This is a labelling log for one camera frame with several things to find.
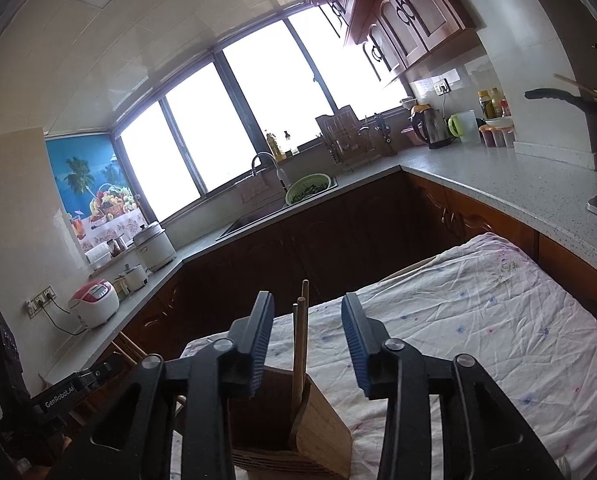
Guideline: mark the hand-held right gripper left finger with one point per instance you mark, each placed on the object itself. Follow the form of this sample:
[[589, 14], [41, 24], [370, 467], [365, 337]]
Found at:
[[259, 345]]

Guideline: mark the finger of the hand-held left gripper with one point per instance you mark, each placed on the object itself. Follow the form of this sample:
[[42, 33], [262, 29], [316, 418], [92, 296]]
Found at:
[[100, 372]]

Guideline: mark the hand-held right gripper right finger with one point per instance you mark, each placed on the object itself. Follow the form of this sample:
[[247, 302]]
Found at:
[[354, 345]]

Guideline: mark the wooden chopstick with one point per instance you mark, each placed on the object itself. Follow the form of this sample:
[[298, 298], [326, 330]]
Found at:
[[131, 347], [121, 351], [303, 340], [295, 350]]

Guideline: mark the wooden utensil holder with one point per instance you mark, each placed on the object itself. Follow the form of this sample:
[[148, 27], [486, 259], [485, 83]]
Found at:
[[318, 440]]

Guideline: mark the white pink rice cooker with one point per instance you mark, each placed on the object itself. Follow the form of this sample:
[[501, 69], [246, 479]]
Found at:
[[94, 305]]

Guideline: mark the small white cooker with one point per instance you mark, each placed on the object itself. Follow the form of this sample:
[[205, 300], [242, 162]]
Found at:
[[133, 277]]

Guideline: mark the wooden lower cabinets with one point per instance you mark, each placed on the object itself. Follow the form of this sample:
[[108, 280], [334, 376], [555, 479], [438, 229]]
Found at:
[[328, 245]]

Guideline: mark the wooden cabinets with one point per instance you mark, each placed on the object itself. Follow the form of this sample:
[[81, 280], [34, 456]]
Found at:
[[328, 245], [408, 15]]

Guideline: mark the paper towel roll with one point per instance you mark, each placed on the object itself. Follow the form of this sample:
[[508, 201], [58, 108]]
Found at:
[[98, 255]]

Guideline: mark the floral white tablecloth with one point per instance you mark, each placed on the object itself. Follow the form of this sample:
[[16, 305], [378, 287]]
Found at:
[[478, 335]]

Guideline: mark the kitchen sink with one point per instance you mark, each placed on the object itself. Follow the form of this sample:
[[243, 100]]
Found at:
[[258, 220]]

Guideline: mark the large white cooker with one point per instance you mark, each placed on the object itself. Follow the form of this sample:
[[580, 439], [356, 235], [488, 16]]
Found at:
[[154, 247]]

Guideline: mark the green colander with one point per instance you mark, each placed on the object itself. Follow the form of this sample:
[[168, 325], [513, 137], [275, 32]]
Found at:
[[306, 189]]

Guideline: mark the metal kitchen faucet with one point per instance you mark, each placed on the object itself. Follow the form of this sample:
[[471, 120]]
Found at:
[[278, 172]]

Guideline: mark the pale bottle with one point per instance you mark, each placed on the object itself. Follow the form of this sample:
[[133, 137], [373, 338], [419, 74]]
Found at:
[[272, 146]]

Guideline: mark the dark capped bottle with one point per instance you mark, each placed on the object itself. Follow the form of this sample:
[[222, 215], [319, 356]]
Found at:
[[286, 144]]

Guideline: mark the dish rack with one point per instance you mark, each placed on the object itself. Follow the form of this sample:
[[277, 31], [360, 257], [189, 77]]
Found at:
[[343, 135]]

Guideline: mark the pink container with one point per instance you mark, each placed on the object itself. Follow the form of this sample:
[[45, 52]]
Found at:
[[411, 137]]

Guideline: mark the grey countertop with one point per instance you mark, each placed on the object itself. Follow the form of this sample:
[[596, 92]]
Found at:
[[503, 170]]

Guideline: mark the steel electric kettle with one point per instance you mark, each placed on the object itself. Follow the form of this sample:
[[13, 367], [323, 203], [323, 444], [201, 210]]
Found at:
[[433, 127]]

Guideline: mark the kitchen window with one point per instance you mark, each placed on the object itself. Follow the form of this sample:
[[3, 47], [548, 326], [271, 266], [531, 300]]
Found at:
[[258, 105]]

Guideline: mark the green white jug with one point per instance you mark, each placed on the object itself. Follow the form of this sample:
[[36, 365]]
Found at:
[[464, 126]]

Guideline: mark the row of spice jars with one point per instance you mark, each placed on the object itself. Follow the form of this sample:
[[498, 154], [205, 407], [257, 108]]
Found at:
[[496, 136]]

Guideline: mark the group of condiment bottles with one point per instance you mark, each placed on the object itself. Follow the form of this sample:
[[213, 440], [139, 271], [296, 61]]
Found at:
[[493, 104]]

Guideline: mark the wooden upper cabinets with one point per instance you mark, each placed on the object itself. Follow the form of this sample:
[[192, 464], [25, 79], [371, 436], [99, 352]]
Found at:
[[408, 15]]

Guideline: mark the wall power outlet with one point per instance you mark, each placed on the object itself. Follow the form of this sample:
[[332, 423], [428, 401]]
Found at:
[[41, 300]]

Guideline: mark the tropical fruit wall poster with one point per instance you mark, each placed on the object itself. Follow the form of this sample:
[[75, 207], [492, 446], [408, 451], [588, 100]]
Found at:
[[91, 185]]

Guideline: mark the small wall outlet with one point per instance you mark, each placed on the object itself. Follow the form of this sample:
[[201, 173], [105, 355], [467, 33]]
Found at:
[[442, 86]]

